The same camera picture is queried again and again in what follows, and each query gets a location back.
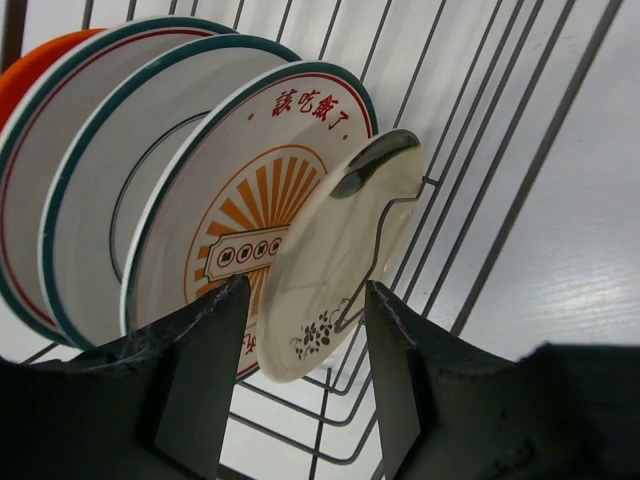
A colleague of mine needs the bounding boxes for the white plate green rim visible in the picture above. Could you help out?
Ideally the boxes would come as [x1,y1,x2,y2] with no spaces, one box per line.
[38,34,298,350]

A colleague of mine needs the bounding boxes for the grey wire dish rack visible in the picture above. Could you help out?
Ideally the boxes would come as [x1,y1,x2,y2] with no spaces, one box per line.
[0,0,626,480]

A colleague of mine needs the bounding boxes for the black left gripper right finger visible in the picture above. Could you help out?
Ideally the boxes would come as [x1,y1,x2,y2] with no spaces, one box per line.
[365,281,639,479]

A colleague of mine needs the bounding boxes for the white plate orange sunburst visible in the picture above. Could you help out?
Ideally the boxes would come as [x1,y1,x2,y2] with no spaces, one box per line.
[120,61,378,380]

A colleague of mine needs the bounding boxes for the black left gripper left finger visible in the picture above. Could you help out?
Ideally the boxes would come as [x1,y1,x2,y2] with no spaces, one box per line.
[1,275,250,479]

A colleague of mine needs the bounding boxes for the white plate red characters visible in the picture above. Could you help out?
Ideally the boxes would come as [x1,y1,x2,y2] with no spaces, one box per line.
[1,15,232,344]

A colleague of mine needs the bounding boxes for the cream floral small plate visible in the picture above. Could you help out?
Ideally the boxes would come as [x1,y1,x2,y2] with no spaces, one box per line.
[256,129,425,383]

